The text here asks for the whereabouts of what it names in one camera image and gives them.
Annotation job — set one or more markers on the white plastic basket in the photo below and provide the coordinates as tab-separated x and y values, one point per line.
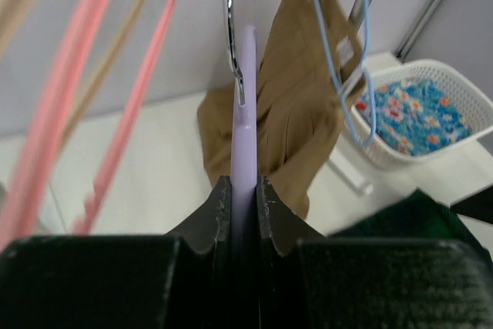
470	101

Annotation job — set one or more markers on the green plaid skirt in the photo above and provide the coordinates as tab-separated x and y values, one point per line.
417	216

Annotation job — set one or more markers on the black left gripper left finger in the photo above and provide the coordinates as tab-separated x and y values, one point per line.
175	280

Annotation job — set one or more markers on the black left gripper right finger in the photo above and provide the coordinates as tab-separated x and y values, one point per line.
308	280

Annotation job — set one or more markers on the beige hanger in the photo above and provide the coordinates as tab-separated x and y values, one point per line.
41	72

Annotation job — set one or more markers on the purple hanger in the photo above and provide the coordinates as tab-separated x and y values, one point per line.
243	178

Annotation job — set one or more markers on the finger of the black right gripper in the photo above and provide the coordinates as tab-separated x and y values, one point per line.
478	206

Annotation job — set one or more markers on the tan brown skirt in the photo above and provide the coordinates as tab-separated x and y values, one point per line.
298	116

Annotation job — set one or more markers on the pink hanger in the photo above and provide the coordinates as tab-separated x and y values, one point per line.
26	181

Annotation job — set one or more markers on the blue wire hanger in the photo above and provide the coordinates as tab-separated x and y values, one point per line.
343	49

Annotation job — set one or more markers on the blue floral cloth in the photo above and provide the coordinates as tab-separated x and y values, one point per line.
416	118

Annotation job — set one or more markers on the white clothes rack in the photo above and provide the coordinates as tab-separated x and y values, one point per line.
360	18

